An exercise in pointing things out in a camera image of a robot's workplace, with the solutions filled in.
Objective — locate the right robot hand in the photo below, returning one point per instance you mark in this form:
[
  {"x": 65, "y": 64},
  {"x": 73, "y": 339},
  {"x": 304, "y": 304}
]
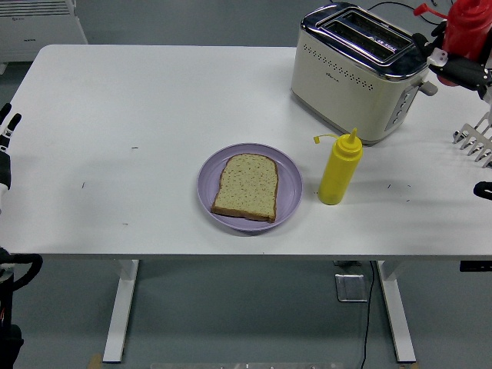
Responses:
[{"x": 461, "y": 71}]

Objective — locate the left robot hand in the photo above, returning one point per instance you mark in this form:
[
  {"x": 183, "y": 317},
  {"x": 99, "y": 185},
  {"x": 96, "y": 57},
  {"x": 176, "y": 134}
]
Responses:
[{"x": 4, "y": 169}]

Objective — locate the red squeeze bottle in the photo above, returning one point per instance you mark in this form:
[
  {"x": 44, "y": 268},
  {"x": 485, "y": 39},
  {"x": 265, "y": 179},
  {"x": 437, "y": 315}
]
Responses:
[{"x": 465, "y": 30}]

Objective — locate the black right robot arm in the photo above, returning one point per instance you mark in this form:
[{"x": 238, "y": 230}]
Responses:
[{"x": 484, "y": 190}]

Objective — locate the slice of bread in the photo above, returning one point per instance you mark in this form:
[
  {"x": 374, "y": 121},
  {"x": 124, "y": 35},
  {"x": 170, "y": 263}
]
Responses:
[{"x": 248, "y": 188}]

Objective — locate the cream and chrome toaster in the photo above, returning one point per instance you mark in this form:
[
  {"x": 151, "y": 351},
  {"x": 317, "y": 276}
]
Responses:
[{"x": 346, "y": 88}]

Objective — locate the white heater appliance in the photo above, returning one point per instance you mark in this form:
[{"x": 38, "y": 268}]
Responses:
[{"x": 38, "y": 30}]

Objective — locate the yellow squeeze bottle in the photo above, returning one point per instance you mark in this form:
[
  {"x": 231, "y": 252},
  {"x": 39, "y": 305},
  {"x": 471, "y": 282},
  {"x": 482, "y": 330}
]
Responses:
[{"x": 340, "y": 173}]

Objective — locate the white table leg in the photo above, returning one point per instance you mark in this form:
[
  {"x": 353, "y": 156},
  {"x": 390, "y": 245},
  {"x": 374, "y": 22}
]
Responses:
[
  {"x": 397, "y": 307},
  {"x": 123, "y": 307}
]

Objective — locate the black table control box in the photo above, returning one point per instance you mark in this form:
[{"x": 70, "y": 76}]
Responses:
[{"x": 476, "y": 266}]

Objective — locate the purple round plate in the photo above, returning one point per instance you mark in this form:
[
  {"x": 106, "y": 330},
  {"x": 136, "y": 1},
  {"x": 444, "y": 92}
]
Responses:
[{"x": 288, "y": 184}]

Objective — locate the metal floor socket plate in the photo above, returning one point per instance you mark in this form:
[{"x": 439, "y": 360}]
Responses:
[{"x": 350, "y": 288}]

